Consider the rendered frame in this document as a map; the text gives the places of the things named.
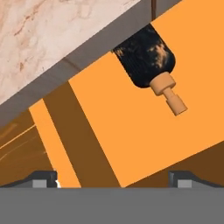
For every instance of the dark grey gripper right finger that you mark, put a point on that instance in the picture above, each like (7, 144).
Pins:
(182, 178)

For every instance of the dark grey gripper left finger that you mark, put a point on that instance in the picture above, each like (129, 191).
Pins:
(43, 178)

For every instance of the black soap dispenser, orange pump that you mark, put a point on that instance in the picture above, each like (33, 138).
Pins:
(144, 58)

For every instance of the orange cupboard door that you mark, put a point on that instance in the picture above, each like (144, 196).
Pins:
(55, 145)

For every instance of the orange cupboard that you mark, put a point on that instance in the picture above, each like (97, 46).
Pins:
(122, 122)

